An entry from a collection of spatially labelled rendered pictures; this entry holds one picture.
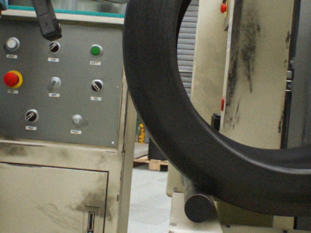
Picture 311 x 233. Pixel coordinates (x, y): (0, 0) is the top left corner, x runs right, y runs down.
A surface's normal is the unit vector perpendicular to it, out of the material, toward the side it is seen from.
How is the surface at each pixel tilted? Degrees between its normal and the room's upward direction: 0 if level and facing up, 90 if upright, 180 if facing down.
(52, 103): 90
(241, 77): 90
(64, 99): 90
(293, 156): 80
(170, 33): 91
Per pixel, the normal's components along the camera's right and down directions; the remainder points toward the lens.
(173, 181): -0.04, 0.05
